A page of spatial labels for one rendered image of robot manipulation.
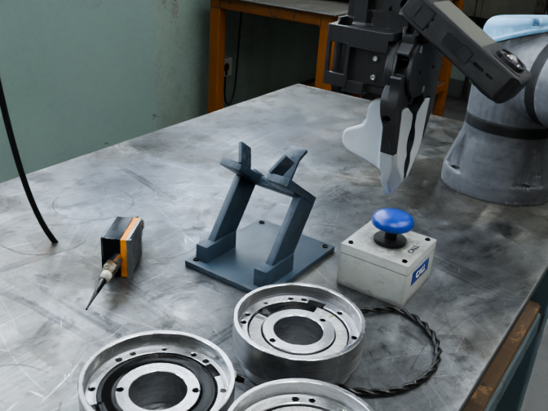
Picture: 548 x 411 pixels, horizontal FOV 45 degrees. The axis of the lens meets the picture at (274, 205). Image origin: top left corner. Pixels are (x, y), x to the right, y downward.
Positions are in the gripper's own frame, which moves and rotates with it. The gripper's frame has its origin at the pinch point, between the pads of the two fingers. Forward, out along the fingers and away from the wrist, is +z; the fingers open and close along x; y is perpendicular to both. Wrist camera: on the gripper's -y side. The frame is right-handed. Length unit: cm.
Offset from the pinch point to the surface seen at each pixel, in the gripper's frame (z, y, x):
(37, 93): 41, 161, -82
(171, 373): 8.0, 4.7, 26.1
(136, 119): 60, 161, -127
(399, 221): 3.4, -1.0, 1.0
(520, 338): 36, -9, -38
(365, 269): 8.1, 0.6, 3.5
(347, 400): 7.2, -7.0, 21.5
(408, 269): 6.5, -3.5, 3.4
